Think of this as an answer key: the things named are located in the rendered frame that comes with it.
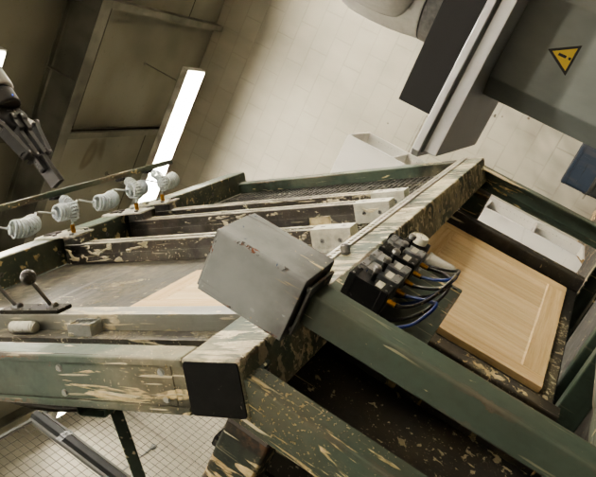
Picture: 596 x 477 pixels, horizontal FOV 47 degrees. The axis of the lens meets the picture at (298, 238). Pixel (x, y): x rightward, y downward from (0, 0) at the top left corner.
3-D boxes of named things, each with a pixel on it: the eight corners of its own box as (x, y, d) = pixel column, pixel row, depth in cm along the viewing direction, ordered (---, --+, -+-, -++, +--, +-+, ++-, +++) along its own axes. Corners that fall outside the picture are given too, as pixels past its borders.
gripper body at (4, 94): (1, 108, 154) (24, 141, 153) (-29, 107, 146) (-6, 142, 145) (20, 85, 151) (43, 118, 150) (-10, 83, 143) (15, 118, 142)
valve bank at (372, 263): (439, 318, 124) (326, 251, 131) (405, 377, 130) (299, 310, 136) (489, 244, 168) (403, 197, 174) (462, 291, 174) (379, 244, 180)
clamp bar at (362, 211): (389, 222, 224) (379, 150, 219) (107, 240, 277) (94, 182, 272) (398, 216, 233) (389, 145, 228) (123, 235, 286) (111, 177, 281)
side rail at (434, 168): (456, 186, 307) (453, 162, 304) (242, 204, 356) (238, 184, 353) (460, 184, 314) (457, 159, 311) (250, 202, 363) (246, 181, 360)
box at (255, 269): (311, 285, 105) (216, 226, 109) (284, 345, 110) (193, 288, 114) (341, 262, 115) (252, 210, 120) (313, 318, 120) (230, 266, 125)
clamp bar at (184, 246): (351, 253, 193) (338, 168, 188) (41, 267, 246) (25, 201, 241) (362, 243, 202) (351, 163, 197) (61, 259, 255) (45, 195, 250)
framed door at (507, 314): (537, 393, 198) (541, 387, 198) (373, 294, 212) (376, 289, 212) (564, 291, 277) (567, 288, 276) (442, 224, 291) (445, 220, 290)
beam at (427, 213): (250, 422, 116) (238, 361, 114) (190, 417, 122) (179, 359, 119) (486, 181, 309) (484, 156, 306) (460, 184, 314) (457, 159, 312)
